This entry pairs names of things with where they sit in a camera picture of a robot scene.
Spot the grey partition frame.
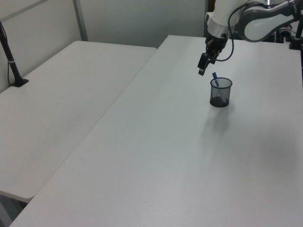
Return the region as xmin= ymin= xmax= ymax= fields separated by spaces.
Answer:
xmin=0 ymin=0 xmax=89 ymax=42

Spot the black mesh pen holder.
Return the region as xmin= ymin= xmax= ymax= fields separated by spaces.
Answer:
xmin=209 ymin=77 xmax=233 ymax=108

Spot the black camera stand clamp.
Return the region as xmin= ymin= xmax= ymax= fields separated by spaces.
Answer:
xmin=288 ymin=20 xmax=303 ymax=51

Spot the white side table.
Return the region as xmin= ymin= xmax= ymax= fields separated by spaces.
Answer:
xmin=0 ymin=40 xmax=158 ymax=203

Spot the black pole stand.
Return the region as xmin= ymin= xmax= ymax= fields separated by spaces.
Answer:
xmin=0 ymin=19 xmax=30 ymax=88

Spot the blue and white marker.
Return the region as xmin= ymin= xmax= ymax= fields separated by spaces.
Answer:
xmin=211 ymin=71 xmax=227 ymax=105

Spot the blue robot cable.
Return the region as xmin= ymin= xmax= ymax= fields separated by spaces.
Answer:
xmin=216 ymin=1 xmax=251 ymax=63

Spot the dark background equipment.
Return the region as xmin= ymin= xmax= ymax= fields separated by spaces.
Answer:
xmin=274 ymin=23 xmax=293 ymax=44

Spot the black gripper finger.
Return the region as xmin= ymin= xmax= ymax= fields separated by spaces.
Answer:
xmin=207 ymin=50 xmax=220 ymax=66
xmin=197 ymin=52 xmax=210 ymax=76

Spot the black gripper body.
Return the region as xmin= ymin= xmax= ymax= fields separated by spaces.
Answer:
xmin=205 ymin=32 xmax=230 ymax=55

